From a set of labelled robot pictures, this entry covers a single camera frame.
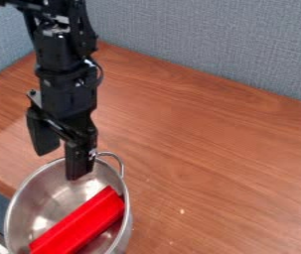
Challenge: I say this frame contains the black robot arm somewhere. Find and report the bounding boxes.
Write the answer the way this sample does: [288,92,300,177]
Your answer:
[0,0,104,181]

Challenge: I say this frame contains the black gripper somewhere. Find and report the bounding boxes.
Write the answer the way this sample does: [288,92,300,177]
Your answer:
[27,63,101,181]

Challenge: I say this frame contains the red rectangular block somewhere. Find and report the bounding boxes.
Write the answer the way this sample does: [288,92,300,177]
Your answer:
[30,186,125,254]

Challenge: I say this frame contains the shiny metal pot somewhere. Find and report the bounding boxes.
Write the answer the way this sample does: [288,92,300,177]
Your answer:
[5,152,133,254]

